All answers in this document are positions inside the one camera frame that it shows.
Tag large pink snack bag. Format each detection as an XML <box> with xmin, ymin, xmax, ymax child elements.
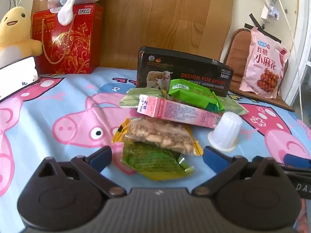
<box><xmin>239</xmin><ymin>27</ymin><xmax>289</xmax><ymax>99</ymax></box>

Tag black printed box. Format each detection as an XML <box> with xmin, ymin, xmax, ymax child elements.
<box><xmin>136</xmin><ymin>46</ymin><xmax>235</xmax><ymax>97</ymax></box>

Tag bright green snack packet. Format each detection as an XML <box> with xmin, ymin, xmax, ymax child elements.
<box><xmin>168</xmin><ymin>78</ymin><xmax>225</xmax><ymax>113</ymax></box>

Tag green yellow snack packet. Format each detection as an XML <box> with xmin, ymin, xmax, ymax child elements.
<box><xmin>121</xmin><ymin>142</ymin><xmax>196</xmax><ymax>181</ymax></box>

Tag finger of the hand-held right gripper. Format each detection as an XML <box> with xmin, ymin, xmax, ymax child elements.
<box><xmin>279</xmin><ymin>153</ymin><xmax>311</xmax><ymax>175</ymax></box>

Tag yellow plush toy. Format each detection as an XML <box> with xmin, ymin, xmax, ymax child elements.
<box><xmin>0</xmin><ymin>6</ymin><xmax>43</xmax><ymax>65</ymax></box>

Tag black tape strips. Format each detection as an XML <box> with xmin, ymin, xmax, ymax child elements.
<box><xmin>244</xmin><ymin>14</ymin><xmax>283</xmax><ymax>44</ymax></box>

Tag clear peanut snack packet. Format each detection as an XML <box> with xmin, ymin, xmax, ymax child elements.
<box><xmin>111</xmin><ymin>118</ymin><xmax>204</xmax><ymax>156</ymax></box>

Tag red gift bag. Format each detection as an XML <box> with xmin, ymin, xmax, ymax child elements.
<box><xmin>31</xmin><ymin>3</ymin><xmax>104</xmax><ymax>75</ymax></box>

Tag pale green snack packet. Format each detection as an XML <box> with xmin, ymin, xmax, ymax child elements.
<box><xmin>119</xmin><ymin>87</ymin><xmax>249</xmax><ymax>116</ymax></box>

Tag cartoon pig printed blanket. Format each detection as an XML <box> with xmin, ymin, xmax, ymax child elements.
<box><xmin>0</xmin><ymin>67</ymin><xmax>311</xmax><ymax>224</ymax></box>

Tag white window frame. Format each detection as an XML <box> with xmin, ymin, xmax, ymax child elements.
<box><xmin>284</xmin><ymin>0</ymin><xmax>311</xmax><ymax>113</ymax></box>

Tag white cable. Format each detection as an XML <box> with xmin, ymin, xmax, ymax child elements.
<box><xmin>276</xmin><ymin>0</ymin><xmax>305</xmax><ymax>127</ymax></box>

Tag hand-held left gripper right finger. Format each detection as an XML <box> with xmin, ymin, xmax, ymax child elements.
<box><xmin>194</xmin><ymin>146</ymin><xmax>289</xmax><ymax>198</ymax></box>

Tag white power strip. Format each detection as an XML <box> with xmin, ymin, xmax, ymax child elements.
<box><xmin>268</xmin><ymin>0</ymin><xmax>280</xmax><ymax>20</ymax></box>

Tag white jelly cup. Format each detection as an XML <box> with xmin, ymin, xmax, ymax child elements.
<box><xmin>207</xmin><ymin>112</ymin><xmax>243</xmax><ymax>153</ymax></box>

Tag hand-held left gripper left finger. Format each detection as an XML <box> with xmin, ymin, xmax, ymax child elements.
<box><xmin>31</xmin><ymin>146</ymin><xmax>127</xmax><ymax>198</ymax></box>

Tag pink carton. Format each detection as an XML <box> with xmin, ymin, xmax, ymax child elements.
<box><xmin>136</xmin><ymin>94</ymin><xmax>223</xmax><ymax>129</ymax></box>

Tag white charger plug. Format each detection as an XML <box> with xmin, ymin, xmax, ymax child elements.
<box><xmin>261</xmin><ymin>5</ymin><xmax>273</xmax><ymax>20</ymax></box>

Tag brown seat cushion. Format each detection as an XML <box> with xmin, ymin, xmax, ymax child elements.
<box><xmin>220</xmin><ymin>28</ymin><xmax>295</xmax><ymax>112</ymax></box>

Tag smartphone with white screen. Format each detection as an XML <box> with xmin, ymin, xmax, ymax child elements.
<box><xmin>0</xmin><ymin>55</ymin><xmax>40</xmax><ymax>102</ymax></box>

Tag wooden board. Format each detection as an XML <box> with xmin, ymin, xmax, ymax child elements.
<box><xmin>30</xmin><ymin>0</ymin><xmax>235</xmax><ymax>72</ymax></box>

